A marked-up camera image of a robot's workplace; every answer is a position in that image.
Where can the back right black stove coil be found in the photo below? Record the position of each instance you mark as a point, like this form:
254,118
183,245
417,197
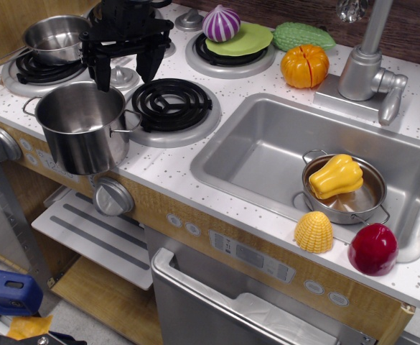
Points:
224,60

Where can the front right black stove coil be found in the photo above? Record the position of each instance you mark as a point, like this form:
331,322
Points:
170,105

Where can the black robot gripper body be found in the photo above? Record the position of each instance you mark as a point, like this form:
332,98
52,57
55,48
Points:
125,28

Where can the orange toy pumpkin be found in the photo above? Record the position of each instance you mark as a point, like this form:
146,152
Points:
305,66

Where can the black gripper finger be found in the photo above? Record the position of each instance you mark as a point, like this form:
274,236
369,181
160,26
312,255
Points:
147,63
102,72

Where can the yellow toy corn piece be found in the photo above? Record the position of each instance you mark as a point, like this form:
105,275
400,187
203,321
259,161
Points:
314,233

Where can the left silver stove knob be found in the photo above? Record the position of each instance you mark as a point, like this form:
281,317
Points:
9,149

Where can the back left black stove coil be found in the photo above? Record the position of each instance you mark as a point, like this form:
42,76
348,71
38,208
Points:
32,71

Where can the grey toy sink basin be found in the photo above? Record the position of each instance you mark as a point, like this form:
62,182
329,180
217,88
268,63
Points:
256,155

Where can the middle silver stove knob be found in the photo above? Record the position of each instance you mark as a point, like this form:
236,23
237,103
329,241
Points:
111,198

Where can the grey dishwasher door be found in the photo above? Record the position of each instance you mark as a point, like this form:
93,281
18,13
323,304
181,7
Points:
201,301

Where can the red toy apple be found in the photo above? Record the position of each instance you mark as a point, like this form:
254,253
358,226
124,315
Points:
374,250

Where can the silver stove knob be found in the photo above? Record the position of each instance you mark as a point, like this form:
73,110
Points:
111,198
9,149

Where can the steel saucepan with long handle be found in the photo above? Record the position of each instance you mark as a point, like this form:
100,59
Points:
52,41

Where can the purple striped toy onion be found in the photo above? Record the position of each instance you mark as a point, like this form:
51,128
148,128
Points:
221,24

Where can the yellow toy bell pepper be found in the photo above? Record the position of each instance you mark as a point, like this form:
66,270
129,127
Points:
341,174

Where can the grey open oven door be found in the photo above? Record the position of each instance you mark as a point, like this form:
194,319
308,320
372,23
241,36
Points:
18,248

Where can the tall steel pot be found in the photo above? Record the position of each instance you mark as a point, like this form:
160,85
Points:
85,128

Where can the white oven shelf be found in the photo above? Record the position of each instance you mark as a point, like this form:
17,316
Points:
117,243

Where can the silver knob at back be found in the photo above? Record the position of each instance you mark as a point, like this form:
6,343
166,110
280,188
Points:
191,21

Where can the green plastic plate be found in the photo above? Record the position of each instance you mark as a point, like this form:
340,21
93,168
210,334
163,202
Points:
251,38

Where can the clear faucet knob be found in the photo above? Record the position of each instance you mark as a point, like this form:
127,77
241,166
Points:
351,11

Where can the green toy bitter gourd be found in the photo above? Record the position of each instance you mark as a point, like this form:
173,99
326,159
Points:
293,34

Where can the silver toy faucet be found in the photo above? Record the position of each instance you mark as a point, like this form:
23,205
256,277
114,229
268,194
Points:
364,88

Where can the black stove coil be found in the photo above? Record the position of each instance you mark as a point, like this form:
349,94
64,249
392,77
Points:
32,71
170,105
224,60

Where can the silver knob between burners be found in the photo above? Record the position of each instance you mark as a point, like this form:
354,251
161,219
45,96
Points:
123,78

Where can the small steel pan in sink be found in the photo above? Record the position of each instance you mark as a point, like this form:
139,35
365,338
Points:
347,208

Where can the blue clamp tool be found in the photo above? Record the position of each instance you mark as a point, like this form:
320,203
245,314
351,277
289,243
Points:
20,295

